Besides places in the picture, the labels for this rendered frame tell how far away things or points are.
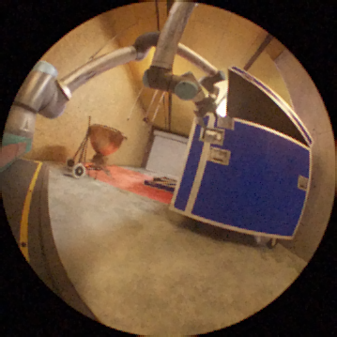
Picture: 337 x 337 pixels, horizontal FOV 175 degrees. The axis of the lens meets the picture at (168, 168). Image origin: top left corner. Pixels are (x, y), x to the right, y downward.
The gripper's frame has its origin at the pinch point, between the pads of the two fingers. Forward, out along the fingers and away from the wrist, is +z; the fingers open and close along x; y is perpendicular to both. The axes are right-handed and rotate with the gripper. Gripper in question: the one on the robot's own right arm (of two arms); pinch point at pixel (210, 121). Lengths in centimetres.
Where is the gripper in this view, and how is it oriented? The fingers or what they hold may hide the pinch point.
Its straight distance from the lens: 73.8
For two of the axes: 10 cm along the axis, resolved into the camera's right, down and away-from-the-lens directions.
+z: 5.8, 5.0, 6.4
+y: -4.9, -4.2, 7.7
